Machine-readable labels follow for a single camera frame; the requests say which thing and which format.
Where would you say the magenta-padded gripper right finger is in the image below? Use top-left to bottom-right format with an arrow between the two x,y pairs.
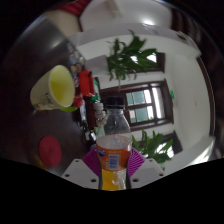
127,148 -> 167,190

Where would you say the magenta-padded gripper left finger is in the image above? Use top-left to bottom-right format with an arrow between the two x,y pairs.
61,148 -> 101,190

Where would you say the orange drink plastic bottle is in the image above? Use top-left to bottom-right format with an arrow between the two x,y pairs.
95,96 -> 133,192

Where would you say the green plant in white pot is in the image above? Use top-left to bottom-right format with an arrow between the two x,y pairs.
131,129 -> 175,164
84,29 -> 158,89

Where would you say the flat round red coaster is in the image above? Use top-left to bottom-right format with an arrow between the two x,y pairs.
38,134 -> 63,168

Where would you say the dark-framed window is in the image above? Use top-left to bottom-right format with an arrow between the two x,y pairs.
131,51 -> 166,74
163,131 -> 184,158

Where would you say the brown box of small items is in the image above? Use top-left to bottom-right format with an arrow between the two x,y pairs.
93,101 -> 107,121

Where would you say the dark wooden double door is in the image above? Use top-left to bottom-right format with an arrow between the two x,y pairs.
99,79 -> 175,133

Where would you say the small red round object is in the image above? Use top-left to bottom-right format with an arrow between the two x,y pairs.
73,95 -> 84,108

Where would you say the red box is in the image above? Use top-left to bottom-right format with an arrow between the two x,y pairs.
78,69 -> 96,98

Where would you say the colourful round stickers sheet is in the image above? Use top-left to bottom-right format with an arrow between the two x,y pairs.
68,49 -> 84,73

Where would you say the red carpeted staircase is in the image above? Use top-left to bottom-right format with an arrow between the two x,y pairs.
59,0 -> 91,16

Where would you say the pale yellow mug green handle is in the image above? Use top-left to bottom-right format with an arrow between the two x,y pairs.
29,64 -> 78,113

